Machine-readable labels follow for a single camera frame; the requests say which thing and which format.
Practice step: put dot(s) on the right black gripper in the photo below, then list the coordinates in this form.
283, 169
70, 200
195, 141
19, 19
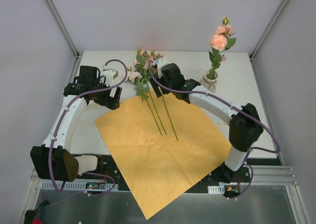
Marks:
156, 87

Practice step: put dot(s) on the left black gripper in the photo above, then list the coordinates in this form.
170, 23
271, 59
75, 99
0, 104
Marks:
111, 101

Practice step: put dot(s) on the pink flower stem two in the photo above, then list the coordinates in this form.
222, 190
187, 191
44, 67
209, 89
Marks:
159, 91

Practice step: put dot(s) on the pink flower stem four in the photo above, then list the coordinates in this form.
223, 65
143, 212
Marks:
142, 58

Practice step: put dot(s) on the pink flower stem three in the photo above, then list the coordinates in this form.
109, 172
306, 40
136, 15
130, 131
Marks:
140, 80

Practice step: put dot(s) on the orange wrapping paper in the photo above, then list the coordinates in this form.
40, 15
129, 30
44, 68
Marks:
135, 144

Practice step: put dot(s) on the pink flower stem one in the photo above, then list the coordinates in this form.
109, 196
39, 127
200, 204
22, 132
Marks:
221, 41

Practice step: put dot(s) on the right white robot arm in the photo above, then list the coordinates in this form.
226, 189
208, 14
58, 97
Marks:
243, 120

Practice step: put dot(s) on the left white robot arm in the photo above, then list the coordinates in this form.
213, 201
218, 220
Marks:
53, 156

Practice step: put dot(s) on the white ribbed ceramic vase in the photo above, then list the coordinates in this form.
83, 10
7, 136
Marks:
209, 84

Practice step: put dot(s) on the left controller board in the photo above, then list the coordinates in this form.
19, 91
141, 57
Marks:
100, 187

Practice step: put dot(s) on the controller board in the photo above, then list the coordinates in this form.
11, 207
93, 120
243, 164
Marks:
222, 189
100, 187

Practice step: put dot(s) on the right controller board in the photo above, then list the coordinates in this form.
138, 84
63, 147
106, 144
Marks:
222, 189

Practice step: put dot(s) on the red object bottom left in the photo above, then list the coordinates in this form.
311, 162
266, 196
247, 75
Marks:
36, 221

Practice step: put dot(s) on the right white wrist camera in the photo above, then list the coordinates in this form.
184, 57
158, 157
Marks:
158, 64

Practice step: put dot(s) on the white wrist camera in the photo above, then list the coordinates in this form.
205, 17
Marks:
158, 64
109, 74

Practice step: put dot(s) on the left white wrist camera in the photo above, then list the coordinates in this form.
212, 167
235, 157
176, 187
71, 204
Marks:
109, 74

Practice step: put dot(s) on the left aluminium frame post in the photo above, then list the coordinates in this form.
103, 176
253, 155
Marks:
61, 26

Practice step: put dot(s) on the aluminium frame post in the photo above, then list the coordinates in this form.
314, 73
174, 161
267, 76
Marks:
61, 26
276, 15

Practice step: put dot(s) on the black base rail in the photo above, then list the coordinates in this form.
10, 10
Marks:
175, 179

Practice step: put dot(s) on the right aluminium frame post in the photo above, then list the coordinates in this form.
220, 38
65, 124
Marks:
276, 15

